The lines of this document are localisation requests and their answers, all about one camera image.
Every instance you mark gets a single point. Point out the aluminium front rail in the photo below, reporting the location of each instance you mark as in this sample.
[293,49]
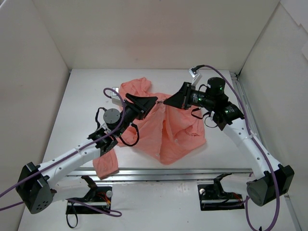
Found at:
[155,175]

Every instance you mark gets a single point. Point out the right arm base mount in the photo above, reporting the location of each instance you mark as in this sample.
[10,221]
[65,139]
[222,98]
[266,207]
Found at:
[213,198]

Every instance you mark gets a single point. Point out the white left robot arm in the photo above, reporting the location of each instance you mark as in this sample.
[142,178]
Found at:
[40,185]

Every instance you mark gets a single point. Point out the aluminium right side rail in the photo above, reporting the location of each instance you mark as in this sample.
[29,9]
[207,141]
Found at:
[239,88]

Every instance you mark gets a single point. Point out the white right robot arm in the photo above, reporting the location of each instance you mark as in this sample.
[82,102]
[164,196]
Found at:
[271,179]

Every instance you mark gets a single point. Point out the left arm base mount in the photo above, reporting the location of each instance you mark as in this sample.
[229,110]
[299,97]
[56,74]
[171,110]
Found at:
[98,197]

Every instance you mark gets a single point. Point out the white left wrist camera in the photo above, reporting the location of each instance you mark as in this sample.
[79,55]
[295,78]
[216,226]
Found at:
[115,98]

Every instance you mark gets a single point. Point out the salmon pink zip jacket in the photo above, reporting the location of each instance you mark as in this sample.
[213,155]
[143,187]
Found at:
[167,134]

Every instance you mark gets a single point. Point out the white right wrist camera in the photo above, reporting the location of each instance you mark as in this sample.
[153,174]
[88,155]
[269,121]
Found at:
[196,76]

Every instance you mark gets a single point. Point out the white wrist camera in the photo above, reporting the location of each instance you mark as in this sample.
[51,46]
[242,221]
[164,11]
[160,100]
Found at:
[115,98]
[196,76]

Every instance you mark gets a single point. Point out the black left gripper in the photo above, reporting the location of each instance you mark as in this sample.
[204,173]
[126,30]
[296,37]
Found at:
[138,110]

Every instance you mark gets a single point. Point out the aluminium rail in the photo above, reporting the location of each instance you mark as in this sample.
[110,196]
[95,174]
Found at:
[155,175]
[239,88]

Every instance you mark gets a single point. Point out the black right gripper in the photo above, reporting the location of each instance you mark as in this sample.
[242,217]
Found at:
[187,96]

